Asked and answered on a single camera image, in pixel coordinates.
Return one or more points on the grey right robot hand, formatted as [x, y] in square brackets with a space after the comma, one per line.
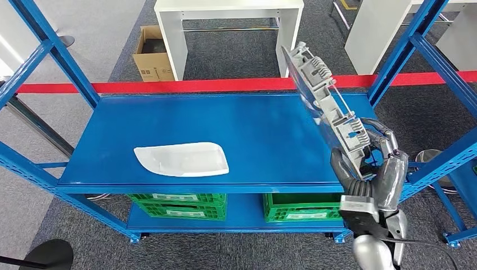
[391, 175]

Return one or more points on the grey plastic hubcap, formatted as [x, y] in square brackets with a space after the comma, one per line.
[328, 108]

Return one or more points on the white plastic cover part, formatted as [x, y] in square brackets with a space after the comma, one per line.
[182, 160]

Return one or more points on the green open plastic crate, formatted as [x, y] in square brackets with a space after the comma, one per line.
[298, 214]

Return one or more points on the white table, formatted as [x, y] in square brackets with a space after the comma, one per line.
[372, 37]
[175, 37]

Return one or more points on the red barrier belt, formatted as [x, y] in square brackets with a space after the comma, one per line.
[186, 85]

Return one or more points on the open cardboard box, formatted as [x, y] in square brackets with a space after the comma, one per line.
[152, 69]

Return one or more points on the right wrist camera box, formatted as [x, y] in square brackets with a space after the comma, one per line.
[357, 204]

